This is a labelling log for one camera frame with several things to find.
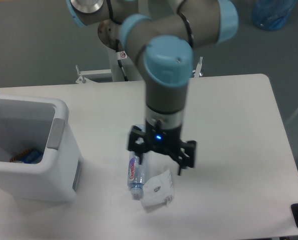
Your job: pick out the white push-button trash can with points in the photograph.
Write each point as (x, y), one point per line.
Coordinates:
(41, 123)

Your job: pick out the crushed clear plastic bottle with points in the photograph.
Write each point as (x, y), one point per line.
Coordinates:
(137, 174)

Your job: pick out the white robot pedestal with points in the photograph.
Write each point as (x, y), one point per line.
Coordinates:
(121, 67)

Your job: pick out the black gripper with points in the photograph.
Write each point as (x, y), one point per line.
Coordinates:
(144, 138)

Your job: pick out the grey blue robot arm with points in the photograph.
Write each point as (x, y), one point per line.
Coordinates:
(162, 52)

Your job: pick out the blue water jug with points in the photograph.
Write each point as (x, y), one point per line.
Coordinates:
(271, 15)

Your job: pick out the clear plastic packaging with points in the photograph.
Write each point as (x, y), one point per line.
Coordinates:
(158, 190)

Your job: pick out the trash inside the can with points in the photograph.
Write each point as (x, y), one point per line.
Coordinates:
(29, 156)

